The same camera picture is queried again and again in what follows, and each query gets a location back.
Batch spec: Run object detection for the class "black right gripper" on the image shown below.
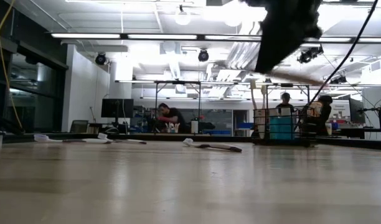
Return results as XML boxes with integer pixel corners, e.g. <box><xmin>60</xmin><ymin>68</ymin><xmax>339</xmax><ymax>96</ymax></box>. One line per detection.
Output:
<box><xmin>240</xmin><ymin>0</ymin><xmax>324</xmax><ymax>75</ymax></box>

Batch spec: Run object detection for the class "purple white toothbrush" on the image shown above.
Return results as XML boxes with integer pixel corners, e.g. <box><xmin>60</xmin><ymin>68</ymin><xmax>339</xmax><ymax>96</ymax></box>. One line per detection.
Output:
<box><xmin>96</xmin><ymin>133</ymin><xmax>148</xmax><ymax>145</ymax></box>
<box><xmin>182</xmin><ymin>138</ymin><xmax>243</xmax><ymax>154</ymax></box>
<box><xmin>34</xmin><ymin>133</ymin><xmax>114</xmax><ymax>144</ymax></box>

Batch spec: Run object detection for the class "person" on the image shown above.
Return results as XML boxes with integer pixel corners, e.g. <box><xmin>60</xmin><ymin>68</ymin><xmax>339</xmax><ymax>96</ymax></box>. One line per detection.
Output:
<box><xmin>156</xmin><ymin>102</ymin><xmax>188</xmax><ymax>134</ymax></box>
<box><xmin>302</xmin><ymin>95</ymin><xmax>334</xmax><ymax>136</ymax></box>
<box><xmin>276</xmin><ymin>92</ymin><xmax>296</xmax><ymax>113</ymax></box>

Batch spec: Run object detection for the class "black ceiling spot lamp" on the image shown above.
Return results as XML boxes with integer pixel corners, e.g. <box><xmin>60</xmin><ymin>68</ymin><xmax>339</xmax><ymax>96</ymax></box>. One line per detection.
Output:
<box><xmin>95</xmin><ymin>52</ymin><xmax>108</xmax><ymax>67</ymax></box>
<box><xmin>197</xmin><ymin>49</ymin><xmax>210</xmax><ymax>63</ymax></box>

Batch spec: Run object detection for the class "black computer monitor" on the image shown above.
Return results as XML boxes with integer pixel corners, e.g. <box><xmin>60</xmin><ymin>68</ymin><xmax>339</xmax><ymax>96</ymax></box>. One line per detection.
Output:
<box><xmin>348</xmin><ymin>97</ymin><xmax>366</xmax><ymax>124</ymax></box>
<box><xmin>100</xmin><ymin>98</ymin><xmax>134</xmax><ymax>125</ymax></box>

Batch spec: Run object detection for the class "round white ceiling lamp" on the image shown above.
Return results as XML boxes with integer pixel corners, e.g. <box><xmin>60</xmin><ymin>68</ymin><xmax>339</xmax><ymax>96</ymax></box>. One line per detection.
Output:
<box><xmin>174</xmin><ymin>7</ymin><xmax>192</xmax><ymax>27</ymax></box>

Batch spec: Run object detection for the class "dark office chair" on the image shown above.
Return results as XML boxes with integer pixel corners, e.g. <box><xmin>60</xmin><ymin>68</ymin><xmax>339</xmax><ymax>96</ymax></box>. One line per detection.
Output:
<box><xmin>69</xmin><ymin>119</ymin><xmax>90</xmax><ymax>134</ymax></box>

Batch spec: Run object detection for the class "black ceiling camera rig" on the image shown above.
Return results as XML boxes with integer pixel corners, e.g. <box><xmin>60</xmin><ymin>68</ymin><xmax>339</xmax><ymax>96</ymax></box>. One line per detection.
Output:
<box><xmin>296</xmin><ymin>44</ymin><xmax>324</xmax><ymax>65</ymax></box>

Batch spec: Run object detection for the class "black hanging cable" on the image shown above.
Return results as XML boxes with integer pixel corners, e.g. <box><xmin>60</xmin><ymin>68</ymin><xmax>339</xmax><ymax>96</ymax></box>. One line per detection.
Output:
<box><xmin>294</xmin><ymin>0</ymin><xmax>380</xmax><ymax>129</ymax></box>

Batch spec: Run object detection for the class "black wire basket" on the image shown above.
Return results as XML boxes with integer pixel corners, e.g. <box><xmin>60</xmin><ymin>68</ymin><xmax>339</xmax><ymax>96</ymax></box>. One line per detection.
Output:
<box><xmin>252</xmin><ymin>105</ymin><xmax>318</xmax><ymax>147</ymax></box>

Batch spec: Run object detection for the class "black metal frame station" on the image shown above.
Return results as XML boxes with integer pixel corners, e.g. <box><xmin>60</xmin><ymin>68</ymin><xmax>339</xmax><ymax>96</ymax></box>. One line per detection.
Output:
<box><xmin>154</xmin><ymin>80</ymin><xmax>202</xmax><ymax>134</ymax></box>

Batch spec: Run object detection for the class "black aluminium table frame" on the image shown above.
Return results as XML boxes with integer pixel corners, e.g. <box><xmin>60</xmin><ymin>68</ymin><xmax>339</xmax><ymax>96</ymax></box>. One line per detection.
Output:
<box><xmin>0</xmin><ymin>132</ymin><xmax>381</xmax><ymax>151</ymax></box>

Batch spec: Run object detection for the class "yellow hanging cable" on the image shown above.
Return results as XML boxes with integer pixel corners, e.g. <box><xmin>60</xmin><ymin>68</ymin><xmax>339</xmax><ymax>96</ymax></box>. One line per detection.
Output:
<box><xmin>0</xmin><ymin>0</ymin><xmax>25</xmax><ymax>131</ymax></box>

